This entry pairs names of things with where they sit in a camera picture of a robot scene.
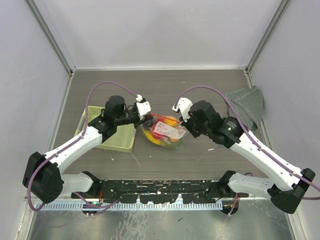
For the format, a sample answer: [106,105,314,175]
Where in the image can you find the yellow orange toy fruit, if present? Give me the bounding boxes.
[164,116,179,127]

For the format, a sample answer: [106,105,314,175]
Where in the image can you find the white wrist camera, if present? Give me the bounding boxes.
[172,97,193,122]
[135,94,152,120]

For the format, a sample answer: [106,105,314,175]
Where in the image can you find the red toy apple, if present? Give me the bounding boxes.
[152,121,165,139]

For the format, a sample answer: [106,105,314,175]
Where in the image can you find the green toy leaves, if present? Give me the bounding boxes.
[163,139,183,149]

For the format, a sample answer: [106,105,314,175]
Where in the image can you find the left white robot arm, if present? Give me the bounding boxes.
[22,95,152,204]

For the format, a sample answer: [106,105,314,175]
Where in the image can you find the grey slotted cable duct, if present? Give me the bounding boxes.
[41,199,223,212]

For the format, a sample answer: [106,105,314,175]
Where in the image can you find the green plastic basket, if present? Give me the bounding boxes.
[74,106,136,153]

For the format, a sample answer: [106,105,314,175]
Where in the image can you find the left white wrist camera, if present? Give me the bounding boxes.
[135,94,152,120]

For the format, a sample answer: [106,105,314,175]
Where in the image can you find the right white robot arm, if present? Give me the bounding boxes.
[177,97,316,214]

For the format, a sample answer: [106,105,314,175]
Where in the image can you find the yellow toy banana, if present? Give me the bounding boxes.
[144,131,165,147]

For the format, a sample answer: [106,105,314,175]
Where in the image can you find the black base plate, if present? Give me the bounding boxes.
[80,179,249,204]

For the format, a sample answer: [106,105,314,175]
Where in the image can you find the grey folded cloth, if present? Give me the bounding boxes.
[223,86,264,133]

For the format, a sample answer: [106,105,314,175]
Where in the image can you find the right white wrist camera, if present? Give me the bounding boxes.
[172,97,193,122]

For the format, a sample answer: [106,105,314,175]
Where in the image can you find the clear orange zip bag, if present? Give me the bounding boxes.
[141,114,188,149]

